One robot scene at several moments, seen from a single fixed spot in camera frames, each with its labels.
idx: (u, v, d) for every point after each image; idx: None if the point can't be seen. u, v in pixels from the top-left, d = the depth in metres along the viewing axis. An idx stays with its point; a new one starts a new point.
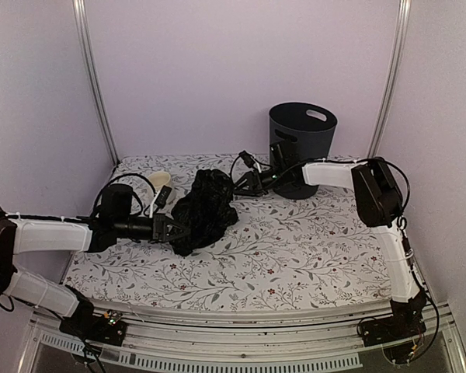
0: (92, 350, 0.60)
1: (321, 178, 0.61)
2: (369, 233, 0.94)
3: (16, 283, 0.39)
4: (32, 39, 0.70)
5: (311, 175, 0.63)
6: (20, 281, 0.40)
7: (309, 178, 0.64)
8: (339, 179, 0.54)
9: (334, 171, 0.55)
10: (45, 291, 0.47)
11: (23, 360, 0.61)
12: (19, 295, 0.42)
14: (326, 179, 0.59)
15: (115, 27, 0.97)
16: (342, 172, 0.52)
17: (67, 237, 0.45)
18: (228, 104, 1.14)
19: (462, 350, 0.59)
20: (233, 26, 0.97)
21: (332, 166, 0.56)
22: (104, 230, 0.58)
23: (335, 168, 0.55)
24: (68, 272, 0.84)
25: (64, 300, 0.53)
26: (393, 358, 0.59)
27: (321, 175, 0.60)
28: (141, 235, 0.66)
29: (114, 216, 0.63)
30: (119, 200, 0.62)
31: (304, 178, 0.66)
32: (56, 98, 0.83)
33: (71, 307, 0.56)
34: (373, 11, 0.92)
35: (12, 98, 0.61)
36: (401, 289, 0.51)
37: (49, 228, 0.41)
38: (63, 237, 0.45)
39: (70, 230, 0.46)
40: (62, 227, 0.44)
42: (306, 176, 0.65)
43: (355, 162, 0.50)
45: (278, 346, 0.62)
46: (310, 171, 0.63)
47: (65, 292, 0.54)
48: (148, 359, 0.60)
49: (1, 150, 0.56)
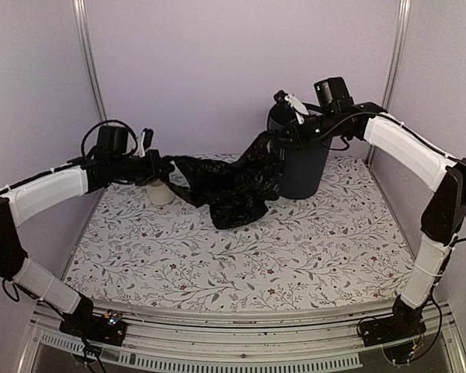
0: (92, 351, 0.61)
1: (390, 148, 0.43)
2: (369, 233, 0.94)
3: (27, 267, 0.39)
4: (32, 40, 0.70)
5: (377, 136, 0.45)
6: (30, 266, 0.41)
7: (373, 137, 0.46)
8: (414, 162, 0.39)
9: (413, 151, 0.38)
10: (51, 282, 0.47)
11: (23, 360, 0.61)
12: (25, 286, 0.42)
14: (394, 151, 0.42)
15: (115, 27, 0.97)
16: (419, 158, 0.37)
17: (73, 186, 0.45)
18: (228, 105, 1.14)
19: (462, 351, 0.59)
20: (232, 26, 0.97)
21: (412, 142, 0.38)
22: (100, 167, 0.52)
23: (413, 144, 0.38)
24: (69, 271, 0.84)
25: (66, 295, 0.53)
26: (393, 358, 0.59)
27: (391, 141, 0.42)
28: (135, 173, 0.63)
29: (110, 155, 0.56)
30: (117, 137, 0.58)
31: (365, 133, 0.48)
32: (57, 97, 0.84)
33: (74, 305, 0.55)
34: (372, 12, 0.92)
35: (11, 98, 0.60)
36: (419, 297, 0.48)
37: (50, 185, 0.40)
38: (71, 188, 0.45)
39: (64, 179, 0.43)
40: (63, 179, 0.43)
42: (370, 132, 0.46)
43: (446, 155, 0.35)
45: (277, 346, 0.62)
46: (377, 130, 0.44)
47: (66, 286, 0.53)
48: (148, 359, 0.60)
49: (0, 150, 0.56)
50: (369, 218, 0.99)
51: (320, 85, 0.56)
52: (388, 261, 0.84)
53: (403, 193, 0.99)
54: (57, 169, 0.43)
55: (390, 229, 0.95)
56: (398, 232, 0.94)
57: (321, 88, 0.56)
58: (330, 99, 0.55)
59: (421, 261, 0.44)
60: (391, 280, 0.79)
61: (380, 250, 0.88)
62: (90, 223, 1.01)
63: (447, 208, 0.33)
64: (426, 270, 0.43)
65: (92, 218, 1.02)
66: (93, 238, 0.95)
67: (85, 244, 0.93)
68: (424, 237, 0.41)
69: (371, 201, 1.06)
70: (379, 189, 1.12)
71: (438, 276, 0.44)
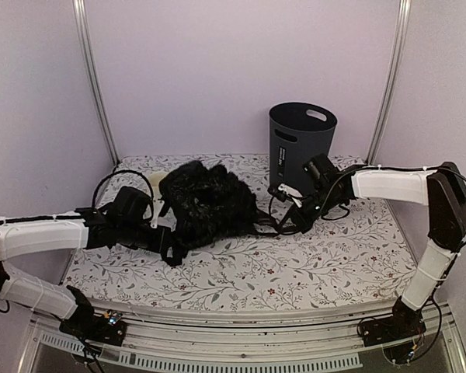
0: (91, 350, 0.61)
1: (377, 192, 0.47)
2: (369, 233, 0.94)
3: (5, 291, 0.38)
4: (31, 39, 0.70)
5: (363, 186, 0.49)
6: (13, 288, 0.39)
7: (361, 189, 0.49)
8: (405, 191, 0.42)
9: (398, 182, 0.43)
10: (41, 294, 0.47)
11: (23, 360, 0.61)
12: (15, 300, 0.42)
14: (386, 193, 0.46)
15: (115, 27, 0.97)
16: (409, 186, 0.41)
17: (70, 233, 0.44)
18: (229, 106, 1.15)
19: (463, 350, 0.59)
20: (232, 27, 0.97)
21: (393, 175, 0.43)
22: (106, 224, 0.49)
23: (395, 176, 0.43)
24: (68, 271, 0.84)
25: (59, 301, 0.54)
26: (393, 358, 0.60)
27: (379, 186, 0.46)
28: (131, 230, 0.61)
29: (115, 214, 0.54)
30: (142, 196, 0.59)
31: (353, 189, 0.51)
32: (57, 97, 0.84)
33: (70, 308, 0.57)
34: (373, 12, 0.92)
35: (11, 97, 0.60)
36: (419, 298, 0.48)
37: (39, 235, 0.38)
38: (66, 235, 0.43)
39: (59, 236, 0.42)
40: (53, 228, 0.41)
42: (356, 186, 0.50)
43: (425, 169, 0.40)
45: (278, 346, 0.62)
46: (363, 183, 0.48)
47: (62, 295, 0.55)
48: (148, 359, 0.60)
49: (0, 150, 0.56)
50: (369, 219, 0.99)
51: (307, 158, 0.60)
52: (388, 261, 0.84)
53: None
54: (58, 217, 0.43)
55: (390, 229, 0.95)
56: (398, 232, 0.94)
57: (309, 162, 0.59)
58: (317, 166, 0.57)
59: (426, 266, 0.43)
60: (391, 280, 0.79)
61: (380, 250, 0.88)
62: None
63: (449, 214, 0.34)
64: (428, 273, 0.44)
65: None
66: None
67: (85, 244, 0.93)
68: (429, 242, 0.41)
69: (371, 202, 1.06)
70: None
71: (441, 280, 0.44)
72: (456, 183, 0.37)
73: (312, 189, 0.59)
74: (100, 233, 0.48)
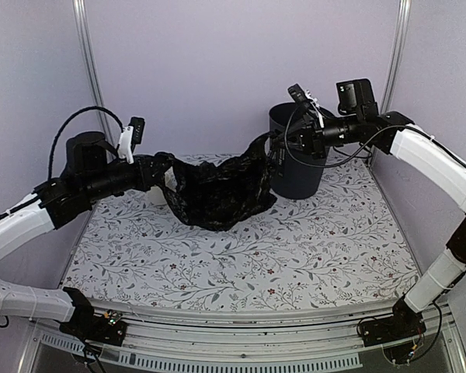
0: (91, 350, 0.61)
1: (415, 160, 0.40)
2: (369, 233, 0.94)
3: None
4: (31, 41, 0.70)
5: (405, 150, 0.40)
6: (4, 305, 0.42)
7: (400, 150, 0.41)
8: (443, 178, 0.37)
9: (444, 168, 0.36)
10: (36, 303, 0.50)
11: (23, 360, 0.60)
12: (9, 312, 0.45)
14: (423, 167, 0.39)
15: (115, 27, 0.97)
16: (453, 176, 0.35)
17: (34, 228, 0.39)
18: (228, 106, 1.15)
19: (462, 351, 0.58)
20: (232, 26, 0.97)
21: (451, 164, 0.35)
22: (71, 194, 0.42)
23: (453, 165, 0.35)
24: (68, 271, 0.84)
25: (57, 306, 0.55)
26: (393, 358, 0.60)
27: (422, 158, 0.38)
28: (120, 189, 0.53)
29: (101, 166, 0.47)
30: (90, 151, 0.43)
31: (391, 145, 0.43)
32: (57, 98, 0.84)
33: (68, 311, 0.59)
34: (373, 12, 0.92)
35: (11, 98, 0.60)
36: (419, 300, 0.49)
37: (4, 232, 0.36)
38: (33, 228, 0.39)
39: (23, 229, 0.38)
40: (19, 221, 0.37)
42: (396, 147, 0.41)
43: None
45: (277, 346, 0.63)
46: (408, 145, 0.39)
47: (58, 301, 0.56)
48: (148, 359, 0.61)
49: (0, 151, 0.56)
50: (369, 218, 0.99)
51: (343, 85, 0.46)
52: (388, 261, 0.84)
53: (403, 194, 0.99)
54: (13, 210, 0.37)
55: (390, 229, 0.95)
56: (398, 232, 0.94)
57: (344, 89, 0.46)
58: (355, 102, 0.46)
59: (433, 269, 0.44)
60: (391, 280, 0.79)
61: (380, 250, 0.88)
62: (90, 222, 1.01)
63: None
64: (435, 280, 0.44)
65: (92, 218, 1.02)
66: (93, 238, 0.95)
67: (85, 244, 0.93)
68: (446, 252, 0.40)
69: (371, 201, 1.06)
70: (379, 189, 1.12)
71: (448, 287, 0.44)
72: None
73: (341, 126, 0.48)
74: (64, 202, 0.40)
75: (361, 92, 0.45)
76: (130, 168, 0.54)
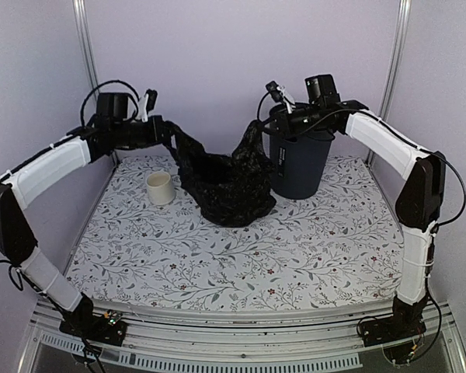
0: (92, 351, 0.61)
1: (364, 137, 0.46)
2: (369, 233, 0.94)
3: (36, 256, 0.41)
4: (32, 40, 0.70)
5: (356, 127, 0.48)
6: (38, 257, 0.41)
7: (352, 129, 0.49)
8: (386, 151, 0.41)
9: (384, 140, 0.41)
10: (57, 276, 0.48)
11: (23, 360, 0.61)
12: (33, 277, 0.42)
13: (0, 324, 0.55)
14: (371, 143, 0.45)
15: (116, 28, 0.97)
16: (392, 148, 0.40)
17: (74, 158, 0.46)
18: (229, 106, 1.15)
19: (462, 350, 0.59)
20: (232, 27, 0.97)
21: (390, 137, 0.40)
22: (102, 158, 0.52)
23: (390, 137, 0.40)
24: (69, 271, 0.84)
25: (68, 291, 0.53)
26: (394, 358, 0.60)
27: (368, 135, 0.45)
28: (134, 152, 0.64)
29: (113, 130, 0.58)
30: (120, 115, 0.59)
31: (346, 127, 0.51)
32: (57, 97, 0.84)
33: (76, 299, 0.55)
34: (373, 12, 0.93)
35: (12, 98, 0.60)
36: (414, 291, 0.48)
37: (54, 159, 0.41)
38: (74, 162, 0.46)
39: (67, 159, 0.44)
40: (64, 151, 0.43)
42: (351, 125, 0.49)
43: (418, 148, 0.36)
45: (277, 346, 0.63)
46: (358, 123, 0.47)
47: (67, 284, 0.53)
48: (148, 359, 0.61)
49: None
50: (369, 219, 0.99)
51: (311, 81, 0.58)
52: (388, 261, 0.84)
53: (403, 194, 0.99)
54: (56, 145, 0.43)
55: (390, 229, 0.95)
56: (398, 232, 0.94)
57: (311, 84, 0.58)
58: (318, 94, 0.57)
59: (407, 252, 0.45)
60: (391, 280, 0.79)
61: (380, 250, 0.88)
62: (90, 222, 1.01)
63: (415, 197, 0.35)
64: (412, 261, 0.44)
65: (92, 218, 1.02)
66: (93, 238, 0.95)
67: (85, 244, 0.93)
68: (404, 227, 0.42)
69: (371, 201, 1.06)
70: (379, 189, 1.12)
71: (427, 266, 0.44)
72: (438, 169, 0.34)
73: (306, 113, 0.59)
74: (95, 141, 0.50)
75: (323, 85, 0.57)
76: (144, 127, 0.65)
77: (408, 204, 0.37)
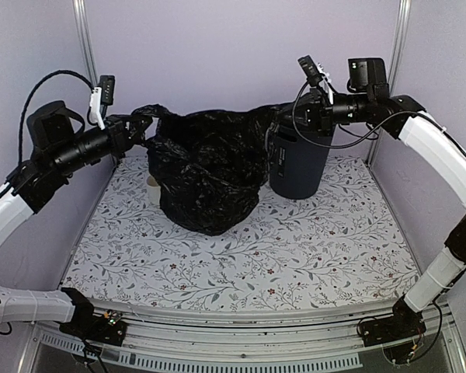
0: (92, 351, 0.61)
1: (426, 153, 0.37)
2: (369, 233, 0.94)
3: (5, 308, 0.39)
4: (33, 42, 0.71)
5: (414, 136, 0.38)
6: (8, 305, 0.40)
7: (409, 137, 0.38)
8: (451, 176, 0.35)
9: (453, 164, 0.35)
10: (36, 307, 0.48)
11: (23, 360, 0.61)
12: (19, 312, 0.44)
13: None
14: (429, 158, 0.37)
15: (116, 27, 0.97)
16: (460, 175, 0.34)
17: (18, 218, 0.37)
18: (228, 106, 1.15)
19: (462, 350, 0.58)
20: (233, 28, 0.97)
21: (464, 163, 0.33)
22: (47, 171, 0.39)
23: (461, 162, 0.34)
24: (68, 272, 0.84)
25: (58, 305, 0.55)
26: (393, 358, 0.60)
27: (436, 153, 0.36)
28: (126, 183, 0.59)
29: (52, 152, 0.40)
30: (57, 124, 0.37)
31: (400, 131, 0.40)
32: (57, 98, 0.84)
33: (70, 310, 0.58)
34: (373, 12, 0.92)
35: (12, 97, 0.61)
36: (421, 296, 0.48)
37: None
38: (16, 221, 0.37)
39: (4, 224, 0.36)
40: None
42: (408, 132, 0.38)
43: None
45: (278, 346, 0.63)
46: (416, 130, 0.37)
47: (58, 301, 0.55)
48: (148, 359, 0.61)
49: (0, 151, 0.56)
50: (369, 219, 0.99)
51: (356, 63, 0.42)
52: (388, 261, 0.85)
53: (403, 195, 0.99)
54: None
55: (390, 229, 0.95)
56: (398, 232, 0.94)
57: (355, 67, 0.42)
58: (367, 81, 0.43)
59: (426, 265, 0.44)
60: (391, 280, 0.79)
61: (380, 250, 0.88)
62: (90, 223, 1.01)
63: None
64: (436, 280, 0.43)
65: (92, 218, 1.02)
66: (93, 238, 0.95)
67: (85, 244, 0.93)
68: (446, 252, 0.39)
69: (371, 201, 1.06)
70: (379, 189, 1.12)
71: (446, 287, 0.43)
72: None
73: (350, 103, 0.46)
74: (37, 183, 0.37)
75: (372, 69, 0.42)
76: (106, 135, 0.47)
77: None
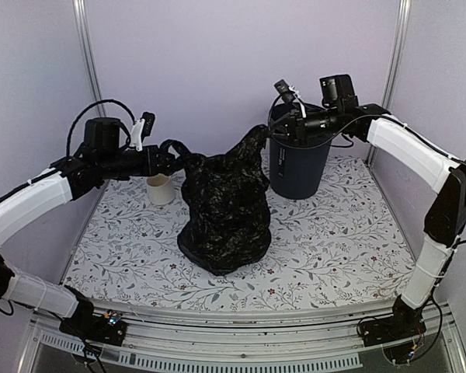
0: (92, 351, 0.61)
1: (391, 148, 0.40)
2: (369, 233, 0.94)
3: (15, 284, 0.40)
4: (33, 41, 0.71)
5: (378, 135, 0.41)
6: (19, 284, 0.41)
7: (375, 137, 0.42)
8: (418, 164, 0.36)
9: (413, 151, 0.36)
10: (44, 292, 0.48)
11: (23, 360, 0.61)
12: (19, 298, 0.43)
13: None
14: (396, 154, 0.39)
15: (115, 27, 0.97)
16: (423, 161, 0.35)
17: (55, 197, 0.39)
18: (228, 106, 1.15)
19: (462, 350, 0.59)
20: (232, 28, 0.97)
21: (422, 149, 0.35)
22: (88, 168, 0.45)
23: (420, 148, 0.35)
24: (68, 272, 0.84)
25: (63, 299, 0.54)
26: (393, 358, 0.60)
27: (397, 144, 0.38)
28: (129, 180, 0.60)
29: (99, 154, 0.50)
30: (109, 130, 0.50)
31: (368, 135, 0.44)
32: (57, 97, 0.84)
33: (73, 305, 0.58)
34: (373, 11, 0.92)
35: (12, 97, 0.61)
36: (418, 295, 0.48)
37: (18, 206, 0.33)
38: (53, 200, 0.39)
39: (44, 200, 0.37)
40: (41, 193, 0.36)
42: (373, 133, 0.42)
43: (449, 157, 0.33)
45: (277, 346, 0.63)
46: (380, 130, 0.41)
47: (64, 294, 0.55)
48: (148, 359, 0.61)
49: (1, 151, 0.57)
50: (369, 219, 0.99)
51: (325, 81, 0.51)
52: (388, 261, 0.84)
53: (403, 194, 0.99)
54: (33, 181, 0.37)
55: (390, 229, 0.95)
56: (398, 232, 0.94)
57: (326, 84, 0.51)
58: (335, 95, 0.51)
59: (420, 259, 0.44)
60: (391, 280, 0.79)
61: (380, 250, 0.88)
62: (90, 223, 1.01)
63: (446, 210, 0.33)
64: (426, 271, 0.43)
65: (92, 219, 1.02)
66: (93, 238, 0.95)
67: (85, 244, 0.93)
68: (426, 241, 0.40)
69: (371, 201, 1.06)
70: (379, 189, 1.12)
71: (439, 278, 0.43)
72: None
73: (321, 116, 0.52)
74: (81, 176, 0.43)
75: (340, 84, 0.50)
76: (137, 155, 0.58)
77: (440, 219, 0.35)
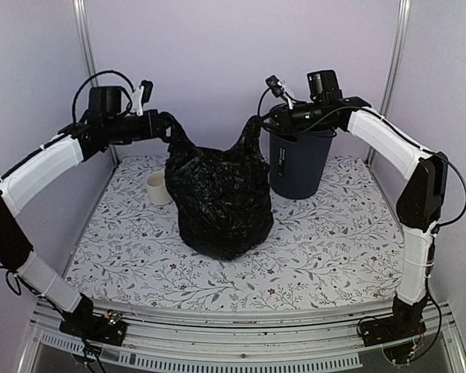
0: (91, 351, 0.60)
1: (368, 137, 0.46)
2: (369, 233, 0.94)
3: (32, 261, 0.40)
4: (33, 41, 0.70)
5: (358, 125, 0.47)
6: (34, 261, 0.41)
7: (355, 127, 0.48)
8: (392, 152, 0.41)
9: (387, 139, 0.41)
10: (53, 280, 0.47)
11: (24, 360, 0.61)
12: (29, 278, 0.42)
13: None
14: (373, 143, 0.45)
15: (116, 27, 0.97)
16: (397, 149, 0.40)
17: (67, 159, 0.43)
18: (229, 106, 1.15)
19: (462, 350, 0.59)
20: (232, 28, 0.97)
21: (394, 138, 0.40)
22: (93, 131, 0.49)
23: (394, 139, 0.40)
24: (68, 271, 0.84)
25: (67, 292, 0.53)
26: (393, 358, 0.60)
27: (373, 134, 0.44)
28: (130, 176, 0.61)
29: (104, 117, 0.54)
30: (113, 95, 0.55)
31: (349, 125, 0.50)
32: (57, 96, 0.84)
33: (74, 299, 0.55)
34: (373, 12, 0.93)
35: (12, 97, 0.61)
36: (415, 292, 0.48)
37: (33, 172, 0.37)
38: (65, 162, 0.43)
39: (57, 162, 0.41)
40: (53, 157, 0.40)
42: (352, 123, 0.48)
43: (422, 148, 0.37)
45: (278, 346, 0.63)
46: (359, 120, 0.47)
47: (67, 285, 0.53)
48: (148, 359, 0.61)
49: (1, 151, 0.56)
50: (369, 219, 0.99)
51: (312, 76, 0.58)
52: (388, 261, 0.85)
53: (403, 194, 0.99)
54: (46, 146, 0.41)
55: (390, 229, 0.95)
56: (398, 232, 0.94)
57: (313, 79, 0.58)
58: (321, 89, 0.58)
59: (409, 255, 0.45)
60: (391, 280, 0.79)
61: (380, 250, 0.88)
62: (90, 222, 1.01)
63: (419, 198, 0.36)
64: (414, 263, 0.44)
65: (92, 218, 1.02)
66: (93, 238, 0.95)
67: (85, 244, 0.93)
68: (408, 230, 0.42)
69: (371, 201, 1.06)
70: (378, 189, 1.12)
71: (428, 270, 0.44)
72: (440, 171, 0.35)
73: (307, 109, 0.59)
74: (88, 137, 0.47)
75: (325, 80, 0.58)
76: (140, 120, 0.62)
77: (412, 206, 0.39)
